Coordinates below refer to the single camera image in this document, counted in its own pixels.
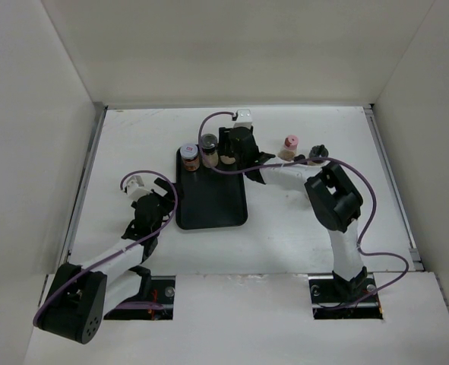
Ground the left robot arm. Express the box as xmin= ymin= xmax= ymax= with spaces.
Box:
xmin=33 ymin=175 xmax=182 ymax=344

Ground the right metal side rail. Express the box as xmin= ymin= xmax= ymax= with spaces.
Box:
xmin=363 ymin=104 xmax=425 ymax=271

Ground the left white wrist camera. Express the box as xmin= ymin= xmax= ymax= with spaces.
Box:
xmin=123 ymin=175 xmax=152 ymax=202

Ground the red-label white-lid jar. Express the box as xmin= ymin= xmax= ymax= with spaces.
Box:
xmin=179 ymin=144 xmax=200 ymax=172

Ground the black rectangular tray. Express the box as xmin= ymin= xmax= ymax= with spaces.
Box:
xmin=175 ymin=148 xmax=248 ymax=230

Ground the left metal side rail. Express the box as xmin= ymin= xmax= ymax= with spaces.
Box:
xmin=55 ymin=102 xmax=108 ymax=268

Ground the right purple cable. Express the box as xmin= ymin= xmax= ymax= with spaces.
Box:
xmin=198 ymin=110 xmax=411 ymax=311

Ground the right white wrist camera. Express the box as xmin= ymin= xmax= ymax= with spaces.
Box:
xmin=232 ymin=109 xmax=252 ymax=130

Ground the metal side rail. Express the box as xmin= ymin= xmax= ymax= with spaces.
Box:
xmin=363 ymin=104 xmax=425 ymax=271
xmin=55 ymin=102 xmax=108 ymax=268

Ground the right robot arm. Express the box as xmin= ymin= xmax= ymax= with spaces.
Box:
xmin=218 ymin=126 xmax=367 ymax=301

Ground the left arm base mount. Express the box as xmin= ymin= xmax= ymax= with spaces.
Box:
xmin=103 ymin=266 xmax=176 ymax=321

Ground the pink-cap spice bottle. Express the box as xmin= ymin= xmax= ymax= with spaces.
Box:
xmin=278 ymin=135 xmax=299 ymax=161

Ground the clear-lid pepper grinder bottle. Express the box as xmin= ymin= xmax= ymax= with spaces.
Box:
xmin=201 ymin=134 xmax=219 ymax=168

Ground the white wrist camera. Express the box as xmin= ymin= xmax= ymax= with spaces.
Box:
xmin=123 ymin=175 xmax=152 ymax=202
xmin=232 ymin=109 xmax=252 ymax=130

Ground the yellow-cap spice bottle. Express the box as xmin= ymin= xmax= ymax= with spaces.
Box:
xmin=220 ymin=155 xmax=236 ymax=165

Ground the black-knob grinder bottle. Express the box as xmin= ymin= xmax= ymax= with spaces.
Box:
xmin=308 ymin=144 xmax=329 ymax=165

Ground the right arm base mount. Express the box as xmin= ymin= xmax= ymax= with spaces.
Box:
xmin=308 ymin=274 xmax=383 ymax=320

